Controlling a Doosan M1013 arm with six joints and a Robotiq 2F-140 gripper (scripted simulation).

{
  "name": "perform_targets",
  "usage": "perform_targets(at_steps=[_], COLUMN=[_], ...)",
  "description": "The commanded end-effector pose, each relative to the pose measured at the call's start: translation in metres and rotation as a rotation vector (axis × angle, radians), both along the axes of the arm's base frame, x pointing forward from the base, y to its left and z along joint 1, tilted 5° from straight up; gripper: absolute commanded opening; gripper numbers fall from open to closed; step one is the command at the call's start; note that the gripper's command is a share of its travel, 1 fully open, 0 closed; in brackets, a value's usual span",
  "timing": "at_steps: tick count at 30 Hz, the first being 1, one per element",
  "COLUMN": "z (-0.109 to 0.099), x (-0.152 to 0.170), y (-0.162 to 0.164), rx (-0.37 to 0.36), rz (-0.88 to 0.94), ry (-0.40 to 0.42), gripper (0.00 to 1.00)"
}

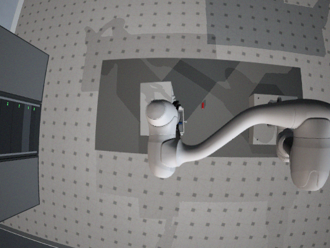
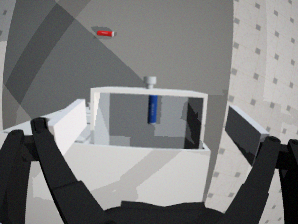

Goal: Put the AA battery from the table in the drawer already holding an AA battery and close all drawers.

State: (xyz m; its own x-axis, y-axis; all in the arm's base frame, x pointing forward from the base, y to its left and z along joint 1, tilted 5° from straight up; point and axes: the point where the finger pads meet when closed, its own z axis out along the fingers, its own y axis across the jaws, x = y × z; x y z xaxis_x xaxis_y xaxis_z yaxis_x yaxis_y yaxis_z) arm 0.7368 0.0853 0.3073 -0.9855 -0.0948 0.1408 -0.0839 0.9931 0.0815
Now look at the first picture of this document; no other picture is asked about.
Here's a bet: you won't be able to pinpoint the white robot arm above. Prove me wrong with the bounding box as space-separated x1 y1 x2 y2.
146 97 330 191

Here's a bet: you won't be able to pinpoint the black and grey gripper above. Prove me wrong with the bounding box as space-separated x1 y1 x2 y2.
172 101 183 139

